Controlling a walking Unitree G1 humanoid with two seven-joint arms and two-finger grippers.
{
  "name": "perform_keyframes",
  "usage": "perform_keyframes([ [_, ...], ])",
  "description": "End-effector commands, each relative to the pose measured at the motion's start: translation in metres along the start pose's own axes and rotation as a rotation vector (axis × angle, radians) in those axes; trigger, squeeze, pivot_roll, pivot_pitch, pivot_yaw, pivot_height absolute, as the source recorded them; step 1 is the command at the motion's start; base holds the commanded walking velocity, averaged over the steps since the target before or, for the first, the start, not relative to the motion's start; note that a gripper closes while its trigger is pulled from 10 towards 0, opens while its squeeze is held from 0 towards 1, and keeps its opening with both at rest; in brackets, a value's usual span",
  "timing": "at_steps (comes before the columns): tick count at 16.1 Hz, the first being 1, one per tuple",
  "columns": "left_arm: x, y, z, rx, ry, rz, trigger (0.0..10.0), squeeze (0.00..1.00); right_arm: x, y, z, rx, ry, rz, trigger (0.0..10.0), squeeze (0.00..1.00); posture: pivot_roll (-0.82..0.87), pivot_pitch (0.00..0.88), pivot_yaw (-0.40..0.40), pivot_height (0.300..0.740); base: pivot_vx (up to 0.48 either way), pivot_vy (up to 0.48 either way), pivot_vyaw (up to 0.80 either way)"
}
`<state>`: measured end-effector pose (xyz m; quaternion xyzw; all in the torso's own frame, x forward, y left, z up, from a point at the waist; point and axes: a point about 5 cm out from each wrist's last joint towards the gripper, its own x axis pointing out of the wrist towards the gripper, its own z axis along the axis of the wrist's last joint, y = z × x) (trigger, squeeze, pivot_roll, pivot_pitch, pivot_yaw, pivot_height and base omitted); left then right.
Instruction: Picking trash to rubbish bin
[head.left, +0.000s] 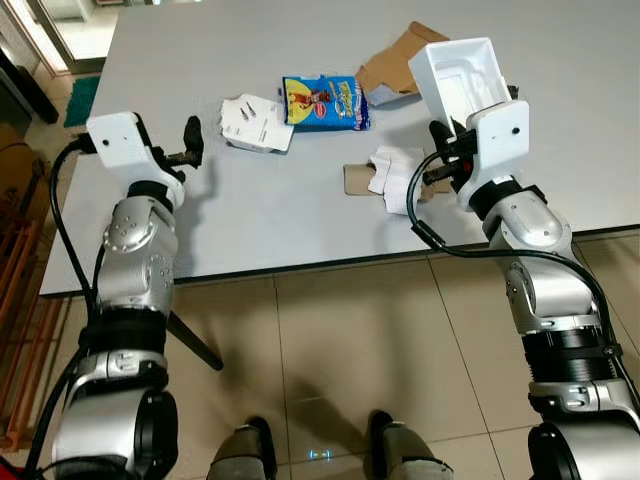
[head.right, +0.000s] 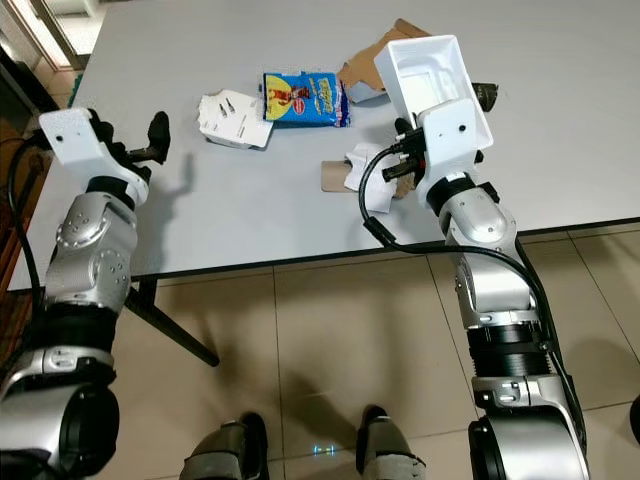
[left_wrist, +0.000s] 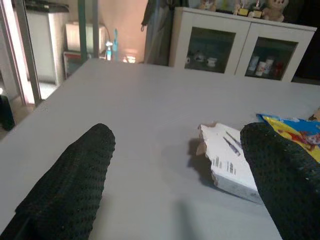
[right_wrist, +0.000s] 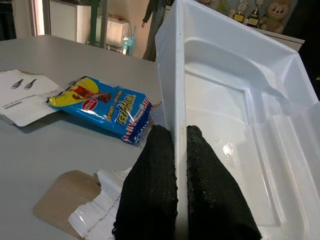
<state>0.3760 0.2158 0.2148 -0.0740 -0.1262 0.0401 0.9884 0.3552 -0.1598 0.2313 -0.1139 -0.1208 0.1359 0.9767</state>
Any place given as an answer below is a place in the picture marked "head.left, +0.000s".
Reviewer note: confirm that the white plastic tray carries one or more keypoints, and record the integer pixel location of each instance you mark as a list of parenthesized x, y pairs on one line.
[(460, 80)]

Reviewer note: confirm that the white printed packet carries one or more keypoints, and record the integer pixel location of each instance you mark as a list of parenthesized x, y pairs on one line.
[(255, 122)]

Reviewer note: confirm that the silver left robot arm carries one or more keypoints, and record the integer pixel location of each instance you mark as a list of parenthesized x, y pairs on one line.
[(140, 260)]

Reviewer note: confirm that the crumpled white wrapper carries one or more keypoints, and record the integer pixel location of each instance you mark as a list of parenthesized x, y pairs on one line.
[(395, 175)]

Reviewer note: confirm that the torn brown cardboard piece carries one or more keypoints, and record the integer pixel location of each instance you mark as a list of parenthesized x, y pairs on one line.
[(385, 70)]

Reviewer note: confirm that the flat brown cardboard sheet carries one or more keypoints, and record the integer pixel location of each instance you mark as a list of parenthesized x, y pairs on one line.
[(355, 180)]

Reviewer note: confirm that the green mat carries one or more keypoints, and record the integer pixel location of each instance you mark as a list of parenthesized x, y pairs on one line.
[(82, 100)]

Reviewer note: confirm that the blue snack bag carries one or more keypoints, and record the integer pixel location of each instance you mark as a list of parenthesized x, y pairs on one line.
[(325, 102)]

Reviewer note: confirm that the white table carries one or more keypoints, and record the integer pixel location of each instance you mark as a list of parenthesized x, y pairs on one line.
[(300, 220)]

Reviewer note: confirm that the black elongated object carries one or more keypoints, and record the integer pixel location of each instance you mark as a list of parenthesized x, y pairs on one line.
[(25, 85)]

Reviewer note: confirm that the black metal table leg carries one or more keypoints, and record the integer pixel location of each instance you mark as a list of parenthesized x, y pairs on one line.
[(195, 340)]

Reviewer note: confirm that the orange metal rack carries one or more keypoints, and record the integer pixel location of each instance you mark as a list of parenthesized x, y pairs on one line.
[(20, 300)]

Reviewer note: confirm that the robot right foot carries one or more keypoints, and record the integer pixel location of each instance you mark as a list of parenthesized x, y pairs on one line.
[(410, 455)]

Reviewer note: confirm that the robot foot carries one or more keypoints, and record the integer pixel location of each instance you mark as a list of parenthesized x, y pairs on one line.
[(245, 455), (410, 455)]

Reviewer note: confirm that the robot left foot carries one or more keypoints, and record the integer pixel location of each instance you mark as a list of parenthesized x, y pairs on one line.
[(245, 455)]

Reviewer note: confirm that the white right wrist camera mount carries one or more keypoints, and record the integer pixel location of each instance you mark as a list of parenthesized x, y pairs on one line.
[(500, 140)]

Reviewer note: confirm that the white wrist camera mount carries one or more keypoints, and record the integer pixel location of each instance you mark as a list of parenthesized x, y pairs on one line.
[(500, 140), (120, 140)]

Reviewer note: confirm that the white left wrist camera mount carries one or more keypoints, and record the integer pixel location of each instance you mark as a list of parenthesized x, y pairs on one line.
[(120, 140)]

